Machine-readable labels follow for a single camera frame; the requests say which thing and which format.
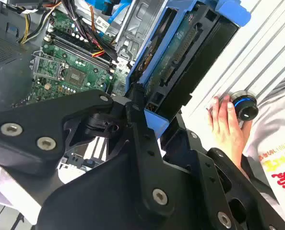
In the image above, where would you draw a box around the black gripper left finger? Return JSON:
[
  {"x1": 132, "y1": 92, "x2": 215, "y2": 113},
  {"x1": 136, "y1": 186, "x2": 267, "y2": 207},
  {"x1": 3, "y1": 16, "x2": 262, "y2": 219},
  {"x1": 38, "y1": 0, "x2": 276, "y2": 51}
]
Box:
[{"x1": 0, "y1": 82, "x2": 176, "y2": 213}]

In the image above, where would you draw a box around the round black tool blue ring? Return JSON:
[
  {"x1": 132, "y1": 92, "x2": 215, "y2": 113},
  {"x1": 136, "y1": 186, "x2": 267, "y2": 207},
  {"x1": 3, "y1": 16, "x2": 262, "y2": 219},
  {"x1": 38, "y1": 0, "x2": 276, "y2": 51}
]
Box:
[{"x1": 229, "y1": 89, "x2": 260, "y2": 122}]

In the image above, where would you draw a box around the hard disk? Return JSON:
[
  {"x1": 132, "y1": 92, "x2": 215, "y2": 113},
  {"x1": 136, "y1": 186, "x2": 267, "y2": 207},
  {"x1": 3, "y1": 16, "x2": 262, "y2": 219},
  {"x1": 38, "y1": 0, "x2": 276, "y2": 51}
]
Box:
[{"x1": 125, "y1": 0, "x2": 251, "y2": 139}]

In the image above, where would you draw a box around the person's hand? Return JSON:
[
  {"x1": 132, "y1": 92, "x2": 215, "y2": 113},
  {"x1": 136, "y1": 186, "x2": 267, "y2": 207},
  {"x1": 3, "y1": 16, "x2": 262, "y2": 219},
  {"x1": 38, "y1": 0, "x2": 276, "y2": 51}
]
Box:
[{"x1": 207, "y1": 94, "x2": 253, "y2": 173}]

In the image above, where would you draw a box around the blue disk data wire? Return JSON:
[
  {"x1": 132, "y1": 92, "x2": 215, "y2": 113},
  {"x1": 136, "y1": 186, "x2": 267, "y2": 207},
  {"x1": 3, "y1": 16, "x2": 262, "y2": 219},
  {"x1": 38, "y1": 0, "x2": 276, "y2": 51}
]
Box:
[{"x1": 98, "y1": 0, "x2": 133, "y2": 23}]

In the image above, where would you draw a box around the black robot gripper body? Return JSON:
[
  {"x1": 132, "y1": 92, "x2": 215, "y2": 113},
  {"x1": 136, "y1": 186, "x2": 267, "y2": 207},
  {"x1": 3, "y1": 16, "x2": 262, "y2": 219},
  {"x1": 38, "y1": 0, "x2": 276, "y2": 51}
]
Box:
[{"x1": 36, "y1": 152, "x2": 207, "y2": 230}]

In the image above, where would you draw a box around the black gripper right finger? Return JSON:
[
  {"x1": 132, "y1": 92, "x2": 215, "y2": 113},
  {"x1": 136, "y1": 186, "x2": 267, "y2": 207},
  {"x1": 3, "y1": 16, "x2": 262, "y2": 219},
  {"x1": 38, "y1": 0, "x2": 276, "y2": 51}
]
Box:
[{"x1": 161, "y1": 113, "x2": 285, "y2": 230}]

